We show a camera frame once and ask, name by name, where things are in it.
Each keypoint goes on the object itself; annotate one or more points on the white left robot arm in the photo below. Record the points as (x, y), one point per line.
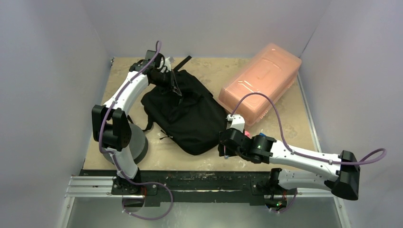
(115, 111)

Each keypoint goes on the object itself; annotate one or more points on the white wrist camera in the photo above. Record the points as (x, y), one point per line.
(166, 64)
(235, 121)

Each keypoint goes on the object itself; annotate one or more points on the grey foam roll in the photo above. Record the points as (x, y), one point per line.
(138, 144)

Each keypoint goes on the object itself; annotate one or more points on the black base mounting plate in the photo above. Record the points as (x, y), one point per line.
(190, 187)

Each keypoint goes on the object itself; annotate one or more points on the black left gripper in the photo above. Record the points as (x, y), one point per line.
(172, 82)

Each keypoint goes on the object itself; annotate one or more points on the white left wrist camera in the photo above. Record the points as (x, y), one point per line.
(166, 64)

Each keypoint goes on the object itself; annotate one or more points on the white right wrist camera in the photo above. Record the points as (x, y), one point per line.
(235, 121)

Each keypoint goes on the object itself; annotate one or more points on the translucent pink plastic storage box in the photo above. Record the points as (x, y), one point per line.
(271, 72)

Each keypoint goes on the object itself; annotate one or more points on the black student backpack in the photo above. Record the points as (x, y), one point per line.
(193, 120)

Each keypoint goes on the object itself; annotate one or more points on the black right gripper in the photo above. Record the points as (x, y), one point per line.
(226, 142)

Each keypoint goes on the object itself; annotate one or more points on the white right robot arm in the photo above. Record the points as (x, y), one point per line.
(318, 171)

